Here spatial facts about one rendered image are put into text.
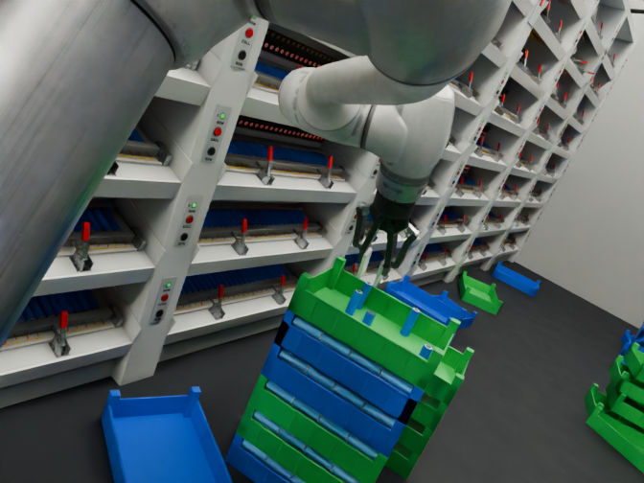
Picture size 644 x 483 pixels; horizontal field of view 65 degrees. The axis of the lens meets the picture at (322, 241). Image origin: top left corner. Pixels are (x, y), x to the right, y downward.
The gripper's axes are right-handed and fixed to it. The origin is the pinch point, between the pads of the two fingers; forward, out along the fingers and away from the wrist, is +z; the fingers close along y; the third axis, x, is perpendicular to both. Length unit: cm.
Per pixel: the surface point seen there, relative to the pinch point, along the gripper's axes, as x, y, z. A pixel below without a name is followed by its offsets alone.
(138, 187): -21.7, -42.9, -10.4
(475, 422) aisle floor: 35, 40, 72
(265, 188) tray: 10.3, -34.8, 3.0
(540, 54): 208, -6, 10
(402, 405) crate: -19.5, 18.4, 8.4
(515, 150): 185, 5, 53
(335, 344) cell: -17.4, 2.4, 5.7
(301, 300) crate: -16.1, -7.2, 1.1
